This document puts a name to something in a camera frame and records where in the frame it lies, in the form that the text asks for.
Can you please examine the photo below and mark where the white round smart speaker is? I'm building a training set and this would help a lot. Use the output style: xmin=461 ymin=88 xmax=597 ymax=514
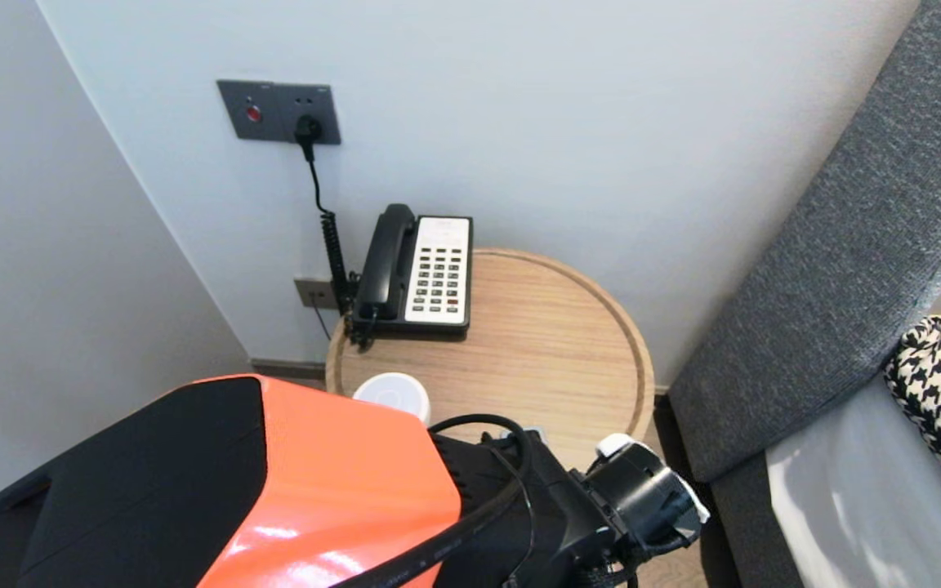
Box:
xmin=354 ymin=372 xmax=430 ymax=425

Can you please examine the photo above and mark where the black and white telephone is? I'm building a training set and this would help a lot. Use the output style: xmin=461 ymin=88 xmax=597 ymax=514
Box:
xmin=352 ymin=216 xmax=474 ymax=334

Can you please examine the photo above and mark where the black telephone handset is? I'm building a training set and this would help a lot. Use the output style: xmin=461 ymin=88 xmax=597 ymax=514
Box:
xmin=354 ymin=204 xmax=419 ymax=321

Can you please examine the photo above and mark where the round wooden side table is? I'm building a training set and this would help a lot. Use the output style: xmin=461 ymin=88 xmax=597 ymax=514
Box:
xmin=325 ymin=247 xmax=655 ymax=474

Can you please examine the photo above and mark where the gray fabric headboard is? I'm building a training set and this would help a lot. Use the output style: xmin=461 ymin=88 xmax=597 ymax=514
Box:
xmin=668 ymin=0 xmax=941 ymax=484

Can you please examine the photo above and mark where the black coiled handset cord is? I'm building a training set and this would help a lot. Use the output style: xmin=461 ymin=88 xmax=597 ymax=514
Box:
xmin=345 ymin=304 xmax=379 ymax=345

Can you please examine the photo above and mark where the beige wall phone jack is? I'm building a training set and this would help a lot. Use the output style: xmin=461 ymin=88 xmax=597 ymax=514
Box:
xmin=295 ymin=276 xmax=339 ymax=311

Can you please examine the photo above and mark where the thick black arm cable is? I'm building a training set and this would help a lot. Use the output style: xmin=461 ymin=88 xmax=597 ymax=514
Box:
xmin=340 ymin=414 xmax=537 ymax=588

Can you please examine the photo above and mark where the black plug with coiled cable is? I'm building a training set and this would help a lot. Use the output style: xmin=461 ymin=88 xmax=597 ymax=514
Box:
xmin=295 ymin=114 xmax=355 ymax=315

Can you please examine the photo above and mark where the gray wall power socket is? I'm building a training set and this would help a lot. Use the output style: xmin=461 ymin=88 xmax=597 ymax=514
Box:
xmin=274 ymin=82 xmax=342 ymax=145

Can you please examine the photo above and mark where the gray wall switch red button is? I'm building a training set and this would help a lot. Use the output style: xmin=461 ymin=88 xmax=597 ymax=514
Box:
xmin=217 ymin=79 xmax=279 ymax=141

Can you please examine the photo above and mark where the gray fabric bed frame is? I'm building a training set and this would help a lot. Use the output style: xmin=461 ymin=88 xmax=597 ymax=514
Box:
xmin=710 ymin=453 xmax=806 ymax=588

